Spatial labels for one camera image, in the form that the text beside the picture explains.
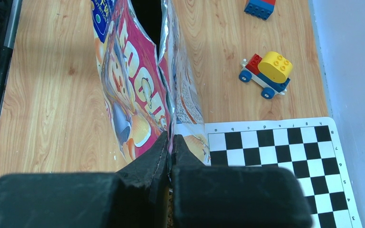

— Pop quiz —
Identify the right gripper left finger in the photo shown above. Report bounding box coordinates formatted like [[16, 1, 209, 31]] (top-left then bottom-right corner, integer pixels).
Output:
[[0, 132, 170, 228]]

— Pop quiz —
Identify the pink pet food bag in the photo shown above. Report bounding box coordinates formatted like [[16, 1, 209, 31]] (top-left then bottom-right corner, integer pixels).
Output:
[[90, 0, 211, 164]]

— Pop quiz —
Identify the black white chessboard mat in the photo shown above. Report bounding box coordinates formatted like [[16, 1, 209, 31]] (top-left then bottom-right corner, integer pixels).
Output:
[[205, 117, 362, 228]]

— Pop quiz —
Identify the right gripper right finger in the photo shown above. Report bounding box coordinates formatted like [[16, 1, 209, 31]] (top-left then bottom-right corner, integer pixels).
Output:
[[171, 134, 313, 228]]

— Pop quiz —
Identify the toy block car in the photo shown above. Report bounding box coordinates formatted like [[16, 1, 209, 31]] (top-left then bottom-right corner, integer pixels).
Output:
[[238, 51, 293, 99]]

